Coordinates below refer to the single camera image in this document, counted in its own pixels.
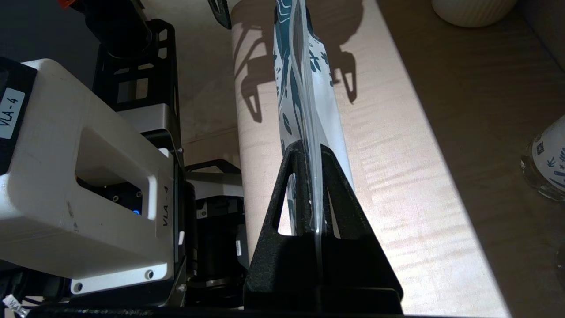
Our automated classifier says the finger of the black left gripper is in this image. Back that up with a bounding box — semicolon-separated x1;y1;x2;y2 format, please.
207;0;233;30

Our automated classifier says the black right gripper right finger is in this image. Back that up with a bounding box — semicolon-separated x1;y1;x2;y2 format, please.
320;145;404;312

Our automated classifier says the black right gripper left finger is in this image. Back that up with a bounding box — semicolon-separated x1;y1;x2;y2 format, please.
245;142;320;310

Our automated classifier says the white blue horse pouch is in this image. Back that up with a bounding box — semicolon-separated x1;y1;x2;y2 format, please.
271;0;356;248

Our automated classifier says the robot wheeled base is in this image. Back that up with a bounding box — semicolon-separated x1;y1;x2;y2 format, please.
183;159;253;306

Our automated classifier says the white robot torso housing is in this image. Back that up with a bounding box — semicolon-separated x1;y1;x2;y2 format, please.
0;57;186;295

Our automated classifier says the white ribbed ceramic mug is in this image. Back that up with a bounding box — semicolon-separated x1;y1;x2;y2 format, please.
432;0;518;28

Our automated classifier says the black torso frame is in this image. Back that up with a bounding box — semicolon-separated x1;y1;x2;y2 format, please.
90;18;182;148

